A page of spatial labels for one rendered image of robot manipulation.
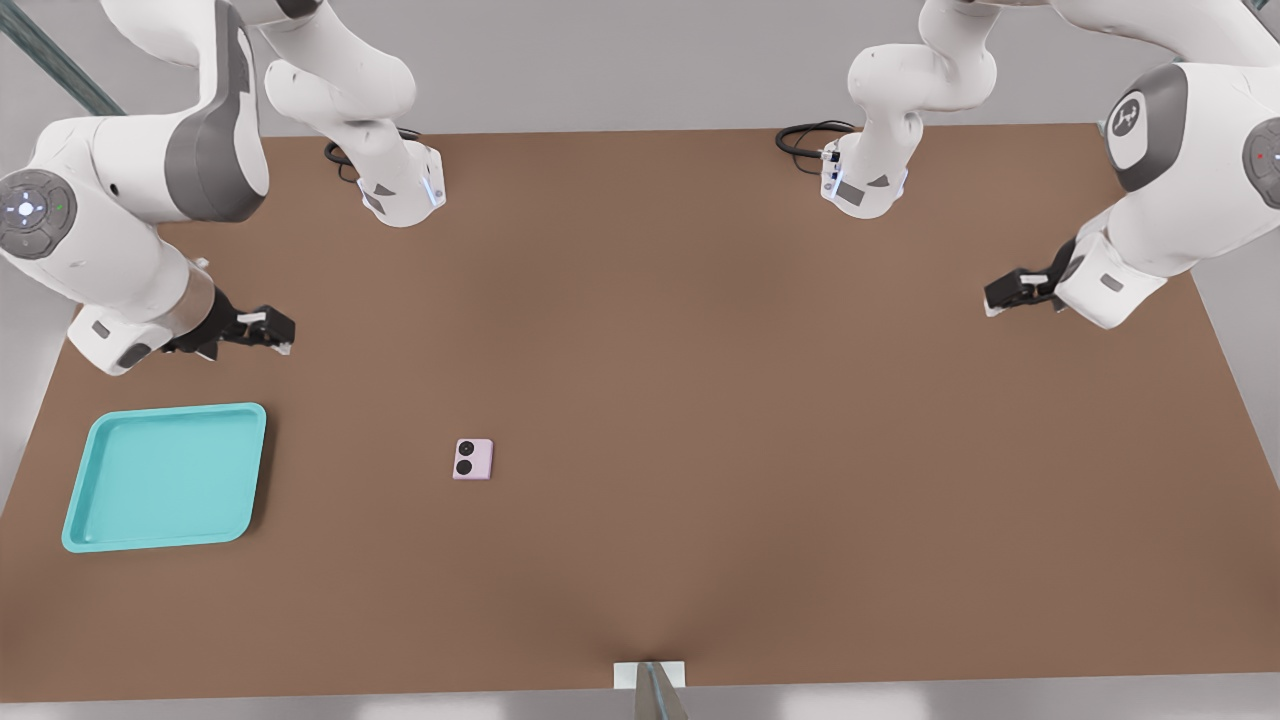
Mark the pale lilac phone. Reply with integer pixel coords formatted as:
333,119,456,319
452,438,495,482

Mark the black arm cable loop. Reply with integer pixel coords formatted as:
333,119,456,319
775,120,859,178
324,127,423,185

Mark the pale blue-green tray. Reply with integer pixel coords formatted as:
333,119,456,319
61,402,269,554

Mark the silver frame post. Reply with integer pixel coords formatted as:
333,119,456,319
0,0,128,118
612,659,690,720

